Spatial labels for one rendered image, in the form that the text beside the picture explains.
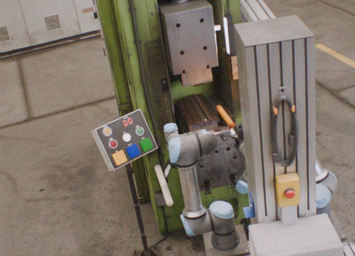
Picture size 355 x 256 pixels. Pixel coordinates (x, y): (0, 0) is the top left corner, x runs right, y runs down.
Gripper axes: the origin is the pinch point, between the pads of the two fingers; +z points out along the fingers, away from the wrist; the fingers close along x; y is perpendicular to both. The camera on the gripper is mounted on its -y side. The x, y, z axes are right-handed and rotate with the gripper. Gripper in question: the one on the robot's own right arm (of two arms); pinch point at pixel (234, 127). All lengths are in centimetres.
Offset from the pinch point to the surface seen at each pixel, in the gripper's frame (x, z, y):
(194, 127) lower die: -16.8, 41.8, 16.6
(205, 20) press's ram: 1, 41, -55
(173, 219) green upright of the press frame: -42, 57, 100
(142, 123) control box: -51, 34, 0
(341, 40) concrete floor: 248, 347, 113
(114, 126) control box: -68, 29, -5
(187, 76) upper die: -16.1, 41.3, -20.8
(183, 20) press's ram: -13, 41, -58
